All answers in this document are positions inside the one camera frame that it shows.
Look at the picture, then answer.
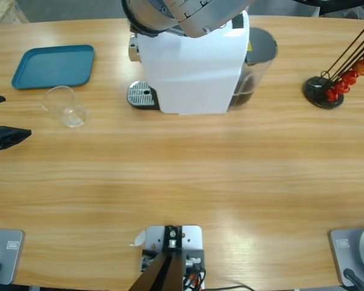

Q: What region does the teal plastic tray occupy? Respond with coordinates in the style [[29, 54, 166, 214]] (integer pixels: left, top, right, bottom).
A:
[[11, 44, 96, 91]]

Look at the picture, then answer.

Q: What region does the white capsule coffee machine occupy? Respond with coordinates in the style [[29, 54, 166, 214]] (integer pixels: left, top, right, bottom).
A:
[[127, 10, 251, 116]]

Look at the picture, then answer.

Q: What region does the wooden crate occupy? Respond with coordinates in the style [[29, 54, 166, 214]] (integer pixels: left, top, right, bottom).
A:
[[0, 0, 30, 28]]

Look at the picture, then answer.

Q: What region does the black cable bundle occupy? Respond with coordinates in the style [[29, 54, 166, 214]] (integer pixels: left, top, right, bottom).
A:
[[181, 266, 207, 291]]

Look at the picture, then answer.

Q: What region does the dark clear water tank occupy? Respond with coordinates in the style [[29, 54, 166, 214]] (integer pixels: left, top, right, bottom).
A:
[[229, 27, 279, 110]]

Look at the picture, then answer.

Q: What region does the black capsule holder with rods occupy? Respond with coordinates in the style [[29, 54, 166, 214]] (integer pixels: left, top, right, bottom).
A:
[[302, 21, 364, 110]]

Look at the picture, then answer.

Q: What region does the white paper tag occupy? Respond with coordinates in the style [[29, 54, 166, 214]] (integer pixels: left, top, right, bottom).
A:
[[128, 229, 147, 248]]

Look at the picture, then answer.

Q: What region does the clear glass cup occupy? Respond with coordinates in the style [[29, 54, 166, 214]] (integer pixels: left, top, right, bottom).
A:
[[41, 85, 90, 129]]

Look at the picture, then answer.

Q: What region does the arm grey base plate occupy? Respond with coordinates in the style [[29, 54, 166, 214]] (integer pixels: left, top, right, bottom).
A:
[[0, 229, 26, 286], [328, 224, 364, 287]]

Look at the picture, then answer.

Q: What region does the dark camera post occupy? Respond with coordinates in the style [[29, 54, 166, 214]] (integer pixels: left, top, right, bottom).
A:
[[129, 224, 183, 291]]

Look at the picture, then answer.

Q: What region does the white mount block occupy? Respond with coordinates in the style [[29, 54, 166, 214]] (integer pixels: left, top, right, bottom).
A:
[[138, 224, 204, 291]]

